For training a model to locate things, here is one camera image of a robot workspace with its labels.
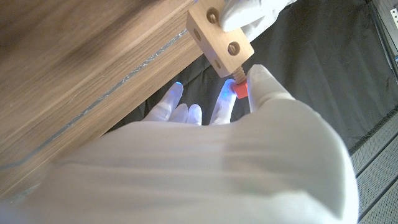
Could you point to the black backdrop curtain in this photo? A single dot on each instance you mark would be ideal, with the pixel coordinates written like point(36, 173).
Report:
point(311, 68)

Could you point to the wooden block with holes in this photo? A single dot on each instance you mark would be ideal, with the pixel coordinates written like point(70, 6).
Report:
point(219, 37)

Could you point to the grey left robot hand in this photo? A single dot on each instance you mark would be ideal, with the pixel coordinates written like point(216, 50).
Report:
point(248, 14)

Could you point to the red screw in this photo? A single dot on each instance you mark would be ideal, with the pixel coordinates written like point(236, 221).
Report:
point(240, 87)

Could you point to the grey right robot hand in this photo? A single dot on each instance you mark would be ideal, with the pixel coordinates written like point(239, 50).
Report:
point(202, 174)

